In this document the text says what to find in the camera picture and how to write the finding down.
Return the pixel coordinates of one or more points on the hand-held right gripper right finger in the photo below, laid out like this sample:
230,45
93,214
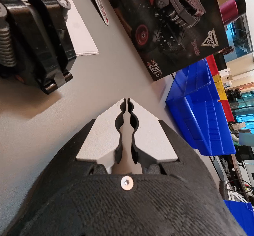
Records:
153,140

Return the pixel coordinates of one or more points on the black toy truck chassis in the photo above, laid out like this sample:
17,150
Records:
35,41

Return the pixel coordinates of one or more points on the white instruction booklet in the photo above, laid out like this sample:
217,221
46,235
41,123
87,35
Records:
79,31

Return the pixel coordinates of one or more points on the red storage bin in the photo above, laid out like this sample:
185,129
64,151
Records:
228,111

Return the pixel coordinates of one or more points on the large blue storage bin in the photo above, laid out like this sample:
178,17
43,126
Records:
200,116

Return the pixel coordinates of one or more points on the yellow storage bin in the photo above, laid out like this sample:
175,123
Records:
220,89

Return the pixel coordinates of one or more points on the toy truck set box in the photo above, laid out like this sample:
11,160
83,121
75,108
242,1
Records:
168,31

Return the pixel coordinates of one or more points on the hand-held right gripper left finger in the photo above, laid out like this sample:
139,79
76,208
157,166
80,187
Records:
99,138

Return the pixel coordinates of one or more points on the grey toy panel with sticker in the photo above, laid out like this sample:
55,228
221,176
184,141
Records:
99,3

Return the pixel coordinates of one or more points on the maroon cylinder with black cap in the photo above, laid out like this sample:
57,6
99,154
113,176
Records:
231,9

